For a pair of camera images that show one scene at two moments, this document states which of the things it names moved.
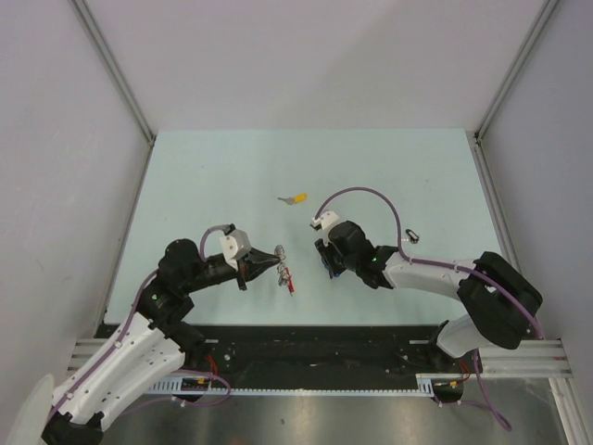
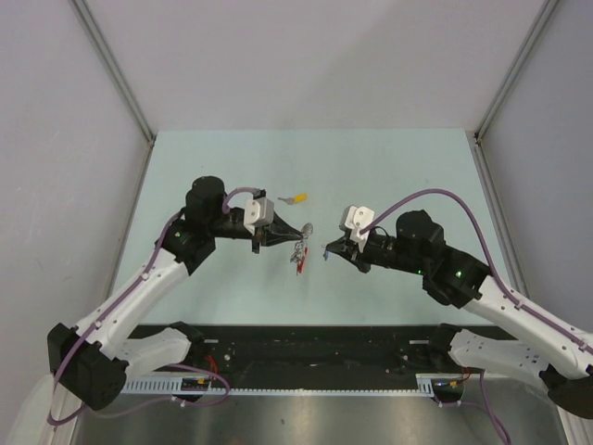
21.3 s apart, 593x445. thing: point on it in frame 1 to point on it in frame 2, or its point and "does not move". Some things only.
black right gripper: x=326 y=253 to x=349 y=251
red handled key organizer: x=284 y=276 to x=301 y=248
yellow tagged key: x=296 y=199 does not move
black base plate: x=302 y=351 does not move
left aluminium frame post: x=113 y=68 does not move
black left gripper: x=252 y=264 to x=276 y=233
